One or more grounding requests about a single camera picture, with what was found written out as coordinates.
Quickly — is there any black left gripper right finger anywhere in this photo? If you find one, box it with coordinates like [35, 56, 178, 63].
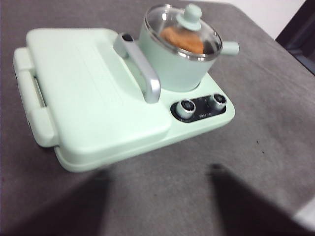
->
[210, 164, 315, 236]

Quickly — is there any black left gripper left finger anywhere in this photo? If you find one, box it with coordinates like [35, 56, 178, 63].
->
[0, 169, 116, 236]

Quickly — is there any brown potato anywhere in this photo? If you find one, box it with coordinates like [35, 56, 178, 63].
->
[158, 26, 205, 55]

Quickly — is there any glass lid with green knob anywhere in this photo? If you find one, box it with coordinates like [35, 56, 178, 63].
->
[144, 3, 223, 61]

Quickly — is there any mint green steamer pot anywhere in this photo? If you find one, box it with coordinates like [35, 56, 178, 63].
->
[138, 14, 240, 92]

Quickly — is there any silver control knob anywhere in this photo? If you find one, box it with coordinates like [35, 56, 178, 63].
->
[176, 98, 197, 120]
[210, 93, 227, 111]

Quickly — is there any mint green breakfast maker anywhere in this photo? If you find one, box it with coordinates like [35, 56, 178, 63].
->
[13, 27, 236, 174]

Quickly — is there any dark background panel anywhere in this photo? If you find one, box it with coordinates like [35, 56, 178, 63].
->
[275, 0, 315, 76]

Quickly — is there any silver cover handle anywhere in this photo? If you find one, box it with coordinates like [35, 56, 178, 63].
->
[113, 32, 162, 105]

